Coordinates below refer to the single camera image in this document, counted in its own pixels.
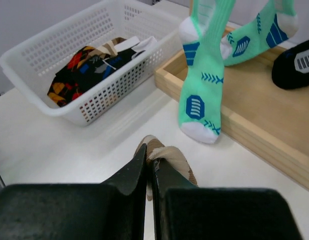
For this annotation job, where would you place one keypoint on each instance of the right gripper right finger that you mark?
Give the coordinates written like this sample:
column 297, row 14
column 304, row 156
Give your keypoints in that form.
column 183, row 211

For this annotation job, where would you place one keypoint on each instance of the wooden hanging rack frame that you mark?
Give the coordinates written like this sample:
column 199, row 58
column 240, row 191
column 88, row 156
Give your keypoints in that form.
column 271, row 122

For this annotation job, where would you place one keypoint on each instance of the black sock grey blue pattern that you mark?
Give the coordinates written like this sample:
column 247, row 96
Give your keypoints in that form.
column 96, row 69

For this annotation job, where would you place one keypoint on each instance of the brown striped sock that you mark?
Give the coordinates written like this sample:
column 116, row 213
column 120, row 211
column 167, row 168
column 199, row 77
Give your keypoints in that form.
column 174, row 156

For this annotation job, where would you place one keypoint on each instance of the black argyle sock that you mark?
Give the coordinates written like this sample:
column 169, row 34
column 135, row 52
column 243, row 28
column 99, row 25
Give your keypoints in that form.
column 64, row 88

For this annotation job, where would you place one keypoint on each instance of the green sock with white patches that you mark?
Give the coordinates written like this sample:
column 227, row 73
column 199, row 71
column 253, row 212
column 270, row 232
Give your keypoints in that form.
column 274, row 24

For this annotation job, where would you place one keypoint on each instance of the white sock in basket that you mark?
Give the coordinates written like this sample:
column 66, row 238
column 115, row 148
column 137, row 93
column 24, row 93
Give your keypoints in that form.
column 134, row 47

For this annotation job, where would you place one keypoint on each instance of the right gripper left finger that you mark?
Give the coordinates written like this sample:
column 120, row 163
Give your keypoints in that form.
column 111, row 210

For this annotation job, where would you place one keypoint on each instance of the black sock with blue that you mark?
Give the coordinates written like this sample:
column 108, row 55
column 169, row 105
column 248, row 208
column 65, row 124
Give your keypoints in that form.
column 291, row 68

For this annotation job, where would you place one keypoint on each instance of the green sock with chevrons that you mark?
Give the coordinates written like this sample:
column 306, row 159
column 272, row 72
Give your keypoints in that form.
column 199, row 114

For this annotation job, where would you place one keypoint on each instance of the white plastic laundry basket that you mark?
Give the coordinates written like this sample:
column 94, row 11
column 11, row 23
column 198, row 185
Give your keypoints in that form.
column 32, row 65

